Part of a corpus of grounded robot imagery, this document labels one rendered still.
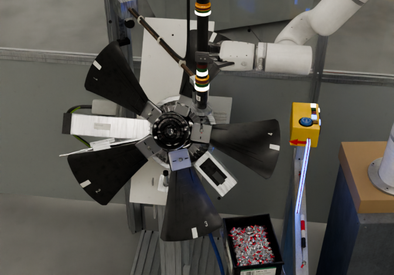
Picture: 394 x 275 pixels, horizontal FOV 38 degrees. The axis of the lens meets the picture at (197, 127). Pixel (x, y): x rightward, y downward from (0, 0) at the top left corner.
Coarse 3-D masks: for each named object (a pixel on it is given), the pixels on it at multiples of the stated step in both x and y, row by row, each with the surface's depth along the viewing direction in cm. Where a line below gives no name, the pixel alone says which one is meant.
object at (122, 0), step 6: (114, 0) 216; (120, 0) 212; (126, 0) 212; (132, 0) 212; (114, 6) 218; (120, 6) 212; (126, 6) 213; (132, 6) 214; (120, 12) 214; (126, 12) 214; (126, 18) 216
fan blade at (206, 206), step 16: (176, 176) 183; (192, 176) 188; (176, 192) 183; (192, 192) 186; (176, 208) 182; (192, 208) 185; (208, 208) 189; (176, 224) 182; (192, 224) 184; (176, 240) 182
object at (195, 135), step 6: (198, 126) 188; (204, 126) 189; (210, 126) 189; (192, 132) 185; (198, 132) 186; (204, 132) 186; (210, 132) 187; (192, 138) 183; (198, 138) 184; (204, 138) 184
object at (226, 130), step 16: (224, 128) 188; (240, 128) 188; (256, 128) 188; (272, 128) 188; (224, 144) 182; (240, 144) 183; (256, 144) 184; (240, 160) 180; (256, 160) 181; (272, 160) 182
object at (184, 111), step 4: (180, 96) 190; (184, 96) 188; (180, 100) 189; (184, 100) 188; (188, 100) 186; (176, 104) 190; (180, 104) 189; (188, 104) 185; (176, 108) 190; (180, 108) 188; (184, 108) 186; (188, 108) 184; (176, 112) 189; (180, 112) 187; (184, 112) 185; (188, 112) 183
